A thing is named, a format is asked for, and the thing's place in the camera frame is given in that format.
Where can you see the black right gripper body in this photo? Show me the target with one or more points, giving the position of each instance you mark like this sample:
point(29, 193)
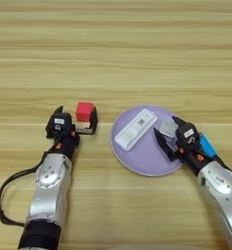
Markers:
point(192, 158)

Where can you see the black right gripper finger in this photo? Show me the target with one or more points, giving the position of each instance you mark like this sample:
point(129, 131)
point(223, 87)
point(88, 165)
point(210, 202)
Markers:
point(164, 145)
point(179, 121)

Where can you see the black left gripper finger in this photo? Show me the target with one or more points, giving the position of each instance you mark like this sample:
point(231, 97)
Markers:
point(59, 110)
point(94, 122)

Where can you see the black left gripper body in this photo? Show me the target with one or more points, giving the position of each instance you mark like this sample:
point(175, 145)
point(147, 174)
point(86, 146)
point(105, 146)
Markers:
point(66, 146)

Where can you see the small silver square block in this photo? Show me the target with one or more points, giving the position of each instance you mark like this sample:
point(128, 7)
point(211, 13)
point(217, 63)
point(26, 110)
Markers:
point(168, 128)

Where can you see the red cube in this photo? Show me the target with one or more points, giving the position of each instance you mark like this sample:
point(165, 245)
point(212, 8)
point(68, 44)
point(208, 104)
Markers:
point(85, 111)

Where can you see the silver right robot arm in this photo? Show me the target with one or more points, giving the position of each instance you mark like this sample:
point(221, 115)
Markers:
point(222, 195)

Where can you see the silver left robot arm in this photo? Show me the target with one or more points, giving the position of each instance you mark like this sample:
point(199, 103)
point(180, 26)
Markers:
point(51, 188)

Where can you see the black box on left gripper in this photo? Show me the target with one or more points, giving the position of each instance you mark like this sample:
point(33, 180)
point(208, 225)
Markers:
point(58, 125)

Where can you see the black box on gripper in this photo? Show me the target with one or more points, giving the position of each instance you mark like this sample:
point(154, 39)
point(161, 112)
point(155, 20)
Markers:
point(58, 125)
point(187, 134)

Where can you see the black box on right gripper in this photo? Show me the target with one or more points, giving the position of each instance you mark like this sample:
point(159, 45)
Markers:
point(187, 134)

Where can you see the round purple plate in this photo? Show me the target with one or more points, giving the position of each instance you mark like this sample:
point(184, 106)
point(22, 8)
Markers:
point(144, 159)

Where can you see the white remote-shaped device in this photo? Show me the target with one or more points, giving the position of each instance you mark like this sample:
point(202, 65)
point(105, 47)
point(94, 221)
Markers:
point(135, 130)

